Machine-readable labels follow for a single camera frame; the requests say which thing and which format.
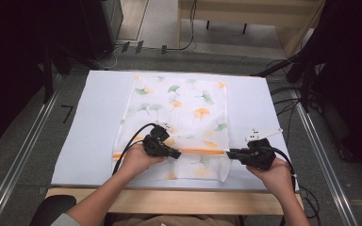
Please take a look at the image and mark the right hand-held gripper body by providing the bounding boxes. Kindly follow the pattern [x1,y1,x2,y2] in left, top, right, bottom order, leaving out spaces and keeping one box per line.
[239,127,284,171]

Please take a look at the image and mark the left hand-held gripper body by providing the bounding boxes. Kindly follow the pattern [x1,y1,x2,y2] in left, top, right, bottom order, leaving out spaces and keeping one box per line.
[142,122,172,158]

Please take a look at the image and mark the white leaf-print pillowcase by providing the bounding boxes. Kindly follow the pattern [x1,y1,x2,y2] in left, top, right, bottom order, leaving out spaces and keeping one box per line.
[112,74,232,183]

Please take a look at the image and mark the person's left hand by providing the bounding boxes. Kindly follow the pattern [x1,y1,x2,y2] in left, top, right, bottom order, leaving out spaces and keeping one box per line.
[119,142,166,179]

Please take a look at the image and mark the person's right hand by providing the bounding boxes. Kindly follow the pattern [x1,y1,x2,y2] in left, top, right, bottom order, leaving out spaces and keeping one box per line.
[246,157,294,198]

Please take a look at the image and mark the light wooden table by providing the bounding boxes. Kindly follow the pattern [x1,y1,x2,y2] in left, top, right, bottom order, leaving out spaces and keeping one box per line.
[45,186,304,217]

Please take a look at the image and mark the person's beige trousers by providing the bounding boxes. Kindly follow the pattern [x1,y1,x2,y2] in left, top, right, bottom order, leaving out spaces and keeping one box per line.
[112,214,238,226]

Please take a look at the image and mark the white table cover sheet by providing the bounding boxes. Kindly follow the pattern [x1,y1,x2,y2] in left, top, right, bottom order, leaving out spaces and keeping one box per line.
[50,69,300,192]

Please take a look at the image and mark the black curtain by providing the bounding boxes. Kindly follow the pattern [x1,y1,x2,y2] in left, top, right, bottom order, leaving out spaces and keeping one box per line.
[0,0,89,153]
[284,0,362,175]

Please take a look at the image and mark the black chair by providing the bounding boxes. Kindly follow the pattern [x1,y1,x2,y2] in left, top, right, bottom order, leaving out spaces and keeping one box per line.
[28,194,77,226]

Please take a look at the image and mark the dark cabinet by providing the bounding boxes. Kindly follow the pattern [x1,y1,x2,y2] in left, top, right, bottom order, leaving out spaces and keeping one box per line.
[81,0,124,61]

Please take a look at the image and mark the light wooden bench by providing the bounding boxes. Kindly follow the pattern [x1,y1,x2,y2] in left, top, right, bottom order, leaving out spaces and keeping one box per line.
[178,0,326,58]

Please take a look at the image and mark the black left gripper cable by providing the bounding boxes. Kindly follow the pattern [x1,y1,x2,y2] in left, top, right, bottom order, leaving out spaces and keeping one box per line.
[111,122,158,176]

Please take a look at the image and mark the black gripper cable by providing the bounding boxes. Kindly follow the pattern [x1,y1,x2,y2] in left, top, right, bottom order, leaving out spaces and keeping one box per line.
[111,122,158,176]
[268,146,297,192]

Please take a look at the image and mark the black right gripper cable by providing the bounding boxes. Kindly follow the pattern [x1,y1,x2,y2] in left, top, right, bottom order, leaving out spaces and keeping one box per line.
[268,146,297,192]

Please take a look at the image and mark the bundle of black floor cables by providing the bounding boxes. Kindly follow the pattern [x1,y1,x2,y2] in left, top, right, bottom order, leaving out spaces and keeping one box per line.
[265,58,305,147]

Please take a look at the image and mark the metal floor rail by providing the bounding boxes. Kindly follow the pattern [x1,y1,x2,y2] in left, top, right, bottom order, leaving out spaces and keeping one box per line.
[0,74,64,226]
[290,89,361,226]

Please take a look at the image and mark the white floor cable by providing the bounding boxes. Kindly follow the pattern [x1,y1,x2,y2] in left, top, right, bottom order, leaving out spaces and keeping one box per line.
[93,46,122,71]

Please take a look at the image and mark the black floor cable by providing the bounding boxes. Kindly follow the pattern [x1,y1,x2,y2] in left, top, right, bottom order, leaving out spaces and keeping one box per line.
[161,0,200,55]

